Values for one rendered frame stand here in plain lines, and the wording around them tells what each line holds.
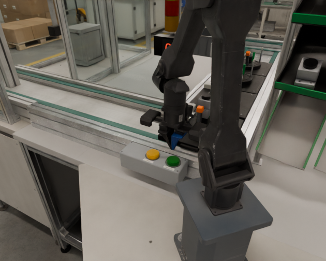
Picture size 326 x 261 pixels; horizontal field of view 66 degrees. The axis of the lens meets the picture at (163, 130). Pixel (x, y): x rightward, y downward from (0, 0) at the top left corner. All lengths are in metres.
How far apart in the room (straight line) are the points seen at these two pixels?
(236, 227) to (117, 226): 0.36
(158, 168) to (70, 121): 0.43
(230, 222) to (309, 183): 0.51
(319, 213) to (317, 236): 0.09
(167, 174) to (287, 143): 0.36
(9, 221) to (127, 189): 1.37
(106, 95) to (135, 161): 0.51
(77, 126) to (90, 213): 0.36
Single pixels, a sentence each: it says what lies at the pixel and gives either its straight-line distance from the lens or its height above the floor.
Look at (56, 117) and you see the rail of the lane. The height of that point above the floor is 0.95.
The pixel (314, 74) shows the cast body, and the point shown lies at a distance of 0.69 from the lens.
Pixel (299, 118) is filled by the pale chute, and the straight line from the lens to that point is 0.83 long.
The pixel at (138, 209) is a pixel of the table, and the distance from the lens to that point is 0.78.
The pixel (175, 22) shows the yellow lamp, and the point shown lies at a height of 1.29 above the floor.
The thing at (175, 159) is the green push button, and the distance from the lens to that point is 0.76.
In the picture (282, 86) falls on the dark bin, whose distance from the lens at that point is 0.71.
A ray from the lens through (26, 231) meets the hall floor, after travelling 1.99.
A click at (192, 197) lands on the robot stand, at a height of 1.06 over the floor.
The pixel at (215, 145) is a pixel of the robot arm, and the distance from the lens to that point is 0.44.
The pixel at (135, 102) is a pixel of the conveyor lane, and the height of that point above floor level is 0.94.
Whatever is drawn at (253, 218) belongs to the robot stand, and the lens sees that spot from 0.53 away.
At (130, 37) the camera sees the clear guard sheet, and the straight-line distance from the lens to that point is 1.11.
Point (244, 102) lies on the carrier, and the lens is 1.13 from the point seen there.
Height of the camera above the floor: 1.46
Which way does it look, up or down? 33 degrees down
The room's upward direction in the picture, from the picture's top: straight up
